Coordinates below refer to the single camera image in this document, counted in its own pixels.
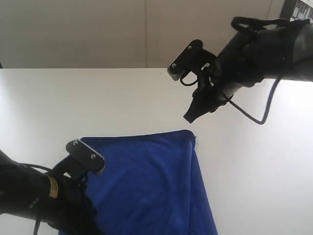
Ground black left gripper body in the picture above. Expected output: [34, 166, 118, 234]
[46, 172, 103, 235]

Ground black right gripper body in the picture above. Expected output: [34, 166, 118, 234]
[192, 48, 264, 113]

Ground blue towel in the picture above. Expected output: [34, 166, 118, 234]
[82, 130, 217, 235]

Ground dark window frame post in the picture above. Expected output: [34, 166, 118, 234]
[280, 0, 297, 21]

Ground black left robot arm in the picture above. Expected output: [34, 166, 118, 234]
[0, 152, 104, 235]

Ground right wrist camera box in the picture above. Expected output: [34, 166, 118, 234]
[167, 40, 217, 81]

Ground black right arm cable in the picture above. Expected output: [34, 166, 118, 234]
[224, 75, 282, 125]

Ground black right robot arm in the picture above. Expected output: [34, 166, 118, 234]
[184, 17, 313, 123]

